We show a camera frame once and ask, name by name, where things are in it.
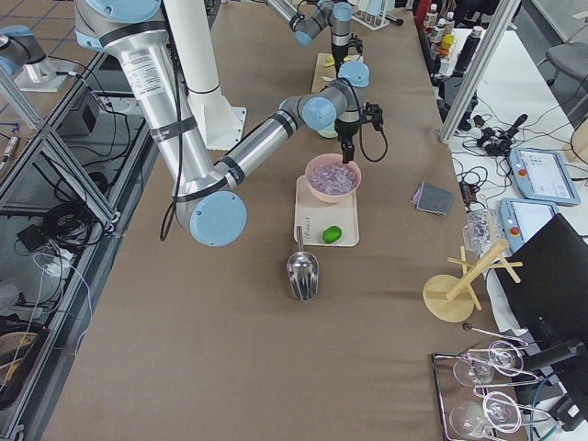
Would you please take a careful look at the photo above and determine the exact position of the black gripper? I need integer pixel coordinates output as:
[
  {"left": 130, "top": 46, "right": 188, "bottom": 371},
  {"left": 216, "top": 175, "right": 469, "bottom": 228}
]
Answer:
[
  {"left": 331, "top": 33, "right": 364, "bottom": 74},
  {"left": 334, "top": 103, "right": 384, "bottom": 164}
]

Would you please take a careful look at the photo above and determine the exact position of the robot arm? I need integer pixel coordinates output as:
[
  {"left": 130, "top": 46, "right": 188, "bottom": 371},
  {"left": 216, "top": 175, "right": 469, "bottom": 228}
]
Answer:
[
  {"left": 74, "top": 1, "right": 369, "bottom": 247},
  {"left": 263, "top": 0, "right": 363, "bottom": 73}
]

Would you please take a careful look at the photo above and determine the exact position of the mint green bowl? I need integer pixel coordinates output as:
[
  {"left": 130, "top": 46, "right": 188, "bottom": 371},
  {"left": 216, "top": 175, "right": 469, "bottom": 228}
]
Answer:
[{"left": 317, "top": 130, "right": 337, "bottom": 139}]

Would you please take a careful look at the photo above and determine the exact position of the pink bowl with ice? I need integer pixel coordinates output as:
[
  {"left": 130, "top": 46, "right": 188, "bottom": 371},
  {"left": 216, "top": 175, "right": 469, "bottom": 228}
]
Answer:
[{"left": 304, "top": 153, "right": 362, "bottom": 204}]

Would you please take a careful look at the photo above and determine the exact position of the metal ice scoop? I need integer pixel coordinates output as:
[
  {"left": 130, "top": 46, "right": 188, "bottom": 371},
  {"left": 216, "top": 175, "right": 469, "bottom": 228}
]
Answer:
[{"left": 287, "top": 225, "right": 320, "bottom": 301}]

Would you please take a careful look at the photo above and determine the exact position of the wooden cutting board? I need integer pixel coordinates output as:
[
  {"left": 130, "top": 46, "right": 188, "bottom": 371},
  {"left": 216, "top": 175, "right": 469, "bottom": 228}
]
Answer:
[{"left": 311, "top": 52, "right": 336, "bottom": 93}]

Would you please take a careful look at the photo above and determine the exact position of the cream plastic tray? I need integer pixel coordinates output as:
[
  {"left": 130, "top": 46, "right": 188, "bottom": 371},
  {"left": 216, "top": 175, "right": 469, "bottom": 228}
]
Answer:
[{"left": 294, "top": 175, "right": 359, "bottom": 247}]

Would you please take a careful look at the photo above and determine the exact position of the green lime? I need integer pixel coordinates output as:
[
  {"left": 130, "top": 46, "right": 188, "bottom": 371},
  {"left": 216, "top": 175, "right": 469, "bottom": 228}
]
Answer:
[{"left": 322, "top": 225, "right": 343, "bottom": 244}]

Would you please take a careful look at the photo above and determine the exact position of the grey folded cloth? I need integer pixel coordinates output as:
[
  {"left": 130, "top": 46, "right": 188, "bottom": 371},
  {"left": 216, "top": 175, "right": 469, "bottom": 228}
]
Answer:
[{"left": 412, "top": 182, "right": 455, "bottom": 217}]

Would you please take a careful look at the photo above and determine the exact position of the black water bottle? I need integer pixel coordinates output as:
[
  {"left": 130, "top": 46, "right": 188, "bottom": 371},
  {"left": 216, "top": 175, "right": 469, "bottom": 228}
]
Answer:
[{"left": 454, "top": 26, "right": 483, "bottom": 75}]

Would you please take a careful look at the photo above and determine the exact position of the wooden mug tree stand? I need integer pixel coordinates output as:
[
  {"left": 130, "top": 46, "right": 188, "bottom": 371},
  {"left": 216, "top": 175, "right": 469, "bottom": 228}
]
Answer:
[{"left": 423, "top": 239, "right": 524, "bottom": 323}]

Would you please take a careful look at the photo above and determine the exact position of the blue teach pendant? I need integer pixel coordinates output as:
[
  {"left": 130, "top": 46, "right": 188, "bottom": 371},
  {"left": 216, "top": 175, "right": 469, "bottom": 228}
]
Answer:
[
  {"left": 508, "top": 147, "right": 581, "bottom": 206},
  {"left": 499, "top": 198, "right": 560, "bottom": 253}
]

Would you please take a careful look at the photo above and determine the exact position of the black monitor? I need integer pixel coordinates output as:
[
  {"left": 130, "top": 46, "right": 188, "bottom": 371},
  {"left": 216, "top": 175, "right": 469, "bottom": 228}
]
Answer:
[{"left": 495, "top": 214, "right": 587, "bottom": 350}]

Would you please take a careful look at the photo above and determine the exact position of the wine glass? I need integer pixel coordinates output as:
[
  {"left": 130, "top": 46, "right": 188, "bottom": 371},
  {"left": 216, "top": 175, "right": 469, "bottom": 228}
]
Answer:
[
  {"left": 449, "top": 391, "right": 522, "bottom": 440},
  {"left": 453, "top": 340, "right": 523, "bottom": 386}
]

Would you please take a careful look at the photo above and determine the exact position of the white wire cup rack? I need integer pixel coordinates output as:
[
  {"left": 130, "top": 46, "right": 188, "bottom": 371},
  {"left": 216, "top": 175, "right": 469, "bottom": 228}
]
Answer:
[{"left": 352, "top": 0, "right": 404, "bottom": 30}]

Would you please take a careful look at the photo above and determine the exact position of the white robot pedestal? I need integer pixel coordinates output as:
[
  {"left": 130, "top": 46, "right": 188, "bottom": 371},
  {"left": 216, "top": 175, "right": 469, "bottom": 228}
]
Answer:
[{"left": 164, "top": 0, "right": 246, "bottom": 151}]

